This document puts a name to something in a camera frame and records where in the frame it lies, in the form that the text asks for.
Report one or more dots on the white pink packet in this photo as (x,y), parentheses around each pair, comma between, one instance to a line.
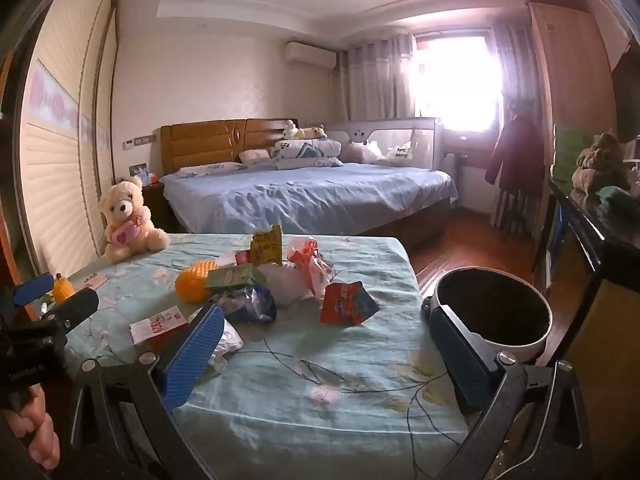
(234,258)

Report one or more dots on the wooden nightstand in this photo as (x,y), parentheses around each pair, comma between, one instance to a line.
(157,205)

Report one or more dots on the white orange wrapper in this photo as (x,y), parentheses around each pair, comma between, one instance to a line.
(305,260)

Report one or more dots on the cream teddy bear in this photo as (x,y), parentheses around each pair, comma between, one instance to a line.
(127,205)

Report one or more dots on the green cloth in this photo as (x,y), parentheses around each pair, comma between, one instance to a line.
(615,197)

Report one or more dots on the teal floral bedsheet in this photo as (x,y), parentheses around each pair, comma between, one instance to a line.
(300,345)

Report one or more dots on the small white pillow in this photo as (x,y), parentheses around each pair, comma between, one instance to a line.
(255,156)

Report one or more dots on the red white packet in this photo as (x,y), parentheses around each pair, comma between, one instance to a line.
(160,325)

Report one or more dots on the blue plastic wrapper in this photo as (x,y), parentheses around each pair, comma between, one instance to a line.
(250,305)

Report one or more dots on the wooden wardrobe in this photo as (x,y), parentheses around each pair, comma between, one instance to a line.
(575,60)

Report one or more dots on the yellow packet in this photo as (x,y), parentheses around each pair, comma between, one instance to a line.
(265,247)

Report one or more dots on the black glossy cabinet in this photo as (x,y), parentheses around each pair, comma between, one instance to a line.
(590,232)

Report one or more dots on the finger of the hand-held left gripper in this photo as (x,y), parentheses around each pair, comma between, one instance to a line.
(75,306)
(31,290)

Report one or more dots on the white trash bin black liner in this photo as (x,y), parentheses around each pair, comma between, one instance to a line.
(490,305)

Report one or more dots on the bright window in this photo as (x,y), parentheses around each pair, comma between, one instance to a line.
(455,80)

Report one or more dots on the grey patterned curtain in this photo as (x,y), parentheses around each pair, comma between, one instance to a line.
(520,70)
(375,85)

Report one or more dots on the white foam fruit net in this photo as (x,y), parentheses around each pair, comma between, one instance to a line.
(192,282)

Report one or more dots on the wall switch panel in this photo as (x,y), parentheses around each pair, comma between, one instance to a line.
(137,141)

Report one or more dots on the person's left hand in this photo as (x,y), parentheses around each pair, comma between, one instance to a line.
(37,430)

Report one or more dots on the green carton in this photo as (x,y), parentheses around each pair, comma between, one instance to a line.
(235,277)

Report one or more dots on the white louvred closet door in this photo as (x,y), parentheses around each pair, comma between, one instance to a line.
(60,160)

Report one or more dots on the photo frame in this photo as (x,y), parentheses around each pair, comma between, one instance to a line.
(139,174)

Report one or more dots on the brown plush blanket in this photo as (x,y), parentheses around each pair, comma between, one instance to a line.
(600,165)

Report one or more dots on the white yellow plush toy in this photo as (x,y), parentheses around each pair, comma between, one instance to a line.
(300,131)

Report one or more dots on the grey bed guard rail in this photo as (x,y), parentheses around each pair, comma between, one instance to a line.
(380,127)

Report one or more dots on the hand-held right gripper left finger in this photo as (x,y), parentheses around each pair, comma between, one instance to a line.
(192,360)

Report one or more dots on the dark red coat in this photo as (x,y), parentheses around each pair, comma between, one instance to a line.
(515,150)

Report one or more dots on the wooden headboard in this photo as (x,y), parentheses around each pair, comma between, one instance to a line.
(200,145)

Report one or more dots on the pink plush toy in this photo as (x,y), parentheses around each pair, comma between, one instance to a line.
(362,152)

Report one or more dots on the white air conditioner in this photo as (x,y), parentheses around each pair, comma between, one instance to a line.
(310,55)

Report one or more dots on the bed with blue sheet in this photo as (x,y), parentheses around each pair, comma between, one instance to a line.
(300,195)

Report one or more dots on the white plastic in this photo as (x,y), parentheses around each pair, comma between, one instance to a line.
(227,342)

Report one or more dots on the flat printed pillow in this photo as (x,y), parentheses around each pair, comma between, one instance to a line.
(210,169)

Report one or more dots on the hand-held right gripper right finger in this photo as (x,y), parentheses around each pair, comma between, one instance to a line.
(460,355)

